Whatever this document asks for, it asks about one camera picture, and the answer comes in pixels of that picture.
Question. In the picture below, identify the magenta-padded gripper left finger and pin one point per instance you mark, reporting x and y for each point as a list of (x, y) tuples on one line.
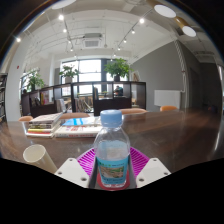
[(71, 171)]

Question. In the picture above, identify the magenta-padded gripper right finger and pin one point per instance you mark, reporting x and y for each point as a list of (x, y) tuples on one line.
[(154, 171)]

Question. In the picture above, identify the clear blue-capped water bottle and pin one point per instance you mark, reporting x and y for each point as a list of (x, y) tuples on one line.
[(111, 153)]

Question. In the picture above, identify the large blue-and-white book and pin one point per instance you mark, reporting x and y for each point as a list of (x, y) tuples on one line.
[(78, 131)]

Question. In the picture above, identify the orange chairs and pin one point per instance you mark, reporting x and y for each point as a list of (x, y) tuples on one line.
[(74, 115)]

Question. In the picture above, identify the stack of books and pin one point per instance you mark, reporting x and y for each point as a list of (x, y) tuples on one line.
[(45, 121)]

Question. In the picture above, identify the low dark open shelf unit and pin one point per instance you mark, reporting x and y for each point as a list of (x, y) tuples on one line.
[(106, 105)]

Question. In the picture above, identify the person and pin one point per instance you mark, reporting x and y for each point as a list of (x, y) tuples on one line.
[(118, 90)]

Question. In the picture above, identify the tall dark bookshelf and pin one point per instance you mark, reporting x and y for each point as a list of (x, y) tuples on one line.
[(2, 96)]

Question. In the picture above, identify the potted green plants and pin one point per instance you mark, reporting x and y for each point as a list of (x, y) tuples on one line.
[(117, 67)]

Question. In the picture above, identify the ceiling air conditioner unit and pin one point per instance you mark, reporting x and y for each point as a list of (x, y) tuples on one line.
[(91, 42)]

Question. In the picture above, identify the ceiling lights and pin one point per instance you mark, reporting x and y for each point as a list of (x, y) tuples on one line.
[(164, 11)]

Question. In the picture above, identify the white wall radiator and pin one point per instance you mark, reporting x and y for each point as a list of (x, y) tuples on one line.
[(166, 99)]

